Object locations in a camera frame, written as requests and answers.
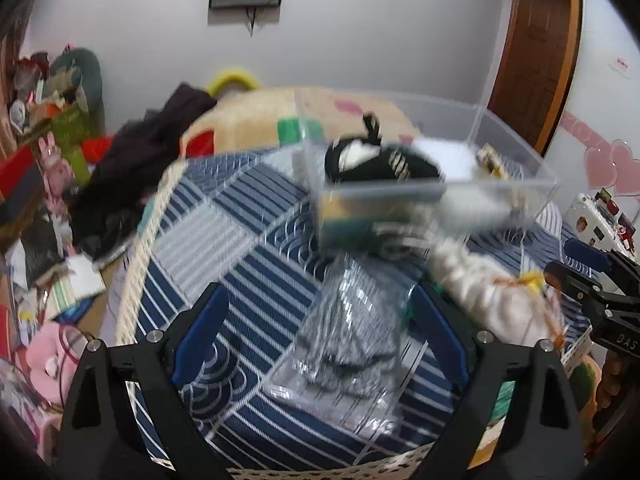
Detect black and white sock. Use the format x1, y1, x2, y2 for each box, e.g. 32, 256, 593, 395
324, 114, 447, 188

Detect grey socks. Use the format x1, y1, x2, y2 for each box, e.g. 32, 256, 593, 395
269, 254, 417, 443

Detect yellow small toy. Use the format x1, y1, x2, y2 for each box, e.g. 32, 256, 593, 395
476, 143, 510, 179

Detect brown wooden door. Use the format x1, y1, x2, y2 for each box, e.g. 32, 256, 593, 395
487, 0, 584, 157

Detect orange plush toy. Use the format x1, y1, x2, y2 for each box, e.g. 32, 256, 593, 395
569, 354, 640, 443

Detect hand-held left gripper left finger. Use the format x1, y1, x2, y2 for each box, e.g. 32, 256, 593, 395
55, 283, 234, 480

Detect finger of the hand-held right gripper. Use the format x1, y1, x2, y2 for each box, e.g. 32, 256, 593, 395
543, 259, 640, 323
564, 238, 640, 293

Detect white suitcase with stickers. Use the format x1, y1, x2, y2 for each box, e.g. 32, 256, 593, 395
562, 192, 640, 262

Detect blue striped bed mat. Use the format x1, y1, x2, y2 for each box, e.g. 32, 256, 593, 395
114, 149, 593, 472

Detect pink plush toy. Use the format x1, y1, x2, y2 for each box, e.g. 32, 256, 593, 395
24, 324, 92, 403

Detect yellow ring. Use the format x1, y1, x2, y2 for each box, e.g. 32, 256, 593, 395
207, 66, 262, 97

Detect teal cloth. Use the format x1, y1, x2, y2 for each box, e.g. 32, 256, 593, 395
318, 192, 418, 243

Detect green plush toy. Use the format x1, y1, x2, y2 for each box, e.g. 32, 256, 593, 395
42, 48, 106, 137

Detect cream knitted soft cloth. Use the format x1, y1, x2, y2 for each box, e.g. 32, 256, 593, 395
429, 242, 568, 353

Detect beige printed blanket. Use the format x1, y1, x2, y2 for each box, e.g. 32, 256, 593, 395
179, 85, 426, 161

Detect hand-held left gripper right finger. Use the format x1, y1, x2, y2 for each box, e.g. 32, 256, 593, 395
410, 284, 587, 480

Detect white folded cloth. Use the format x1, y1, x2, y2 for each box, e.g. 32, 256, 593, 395
413, 136, 477, 182

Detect pink heart wall decoration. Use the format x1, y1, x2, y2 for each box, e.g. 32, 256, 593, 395
584, 139, 640, 197

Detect clear plastic storage box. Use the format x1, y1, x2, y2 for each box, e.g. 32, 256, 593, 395
294, 87, 559, 256

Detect pink bunny doll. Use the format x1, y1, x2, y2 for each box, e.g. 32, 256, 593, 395
39, 135, 77, 213

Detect dark clothes pile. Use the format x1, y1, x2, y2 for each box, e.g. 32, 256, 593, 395
69, 82, 217, 262

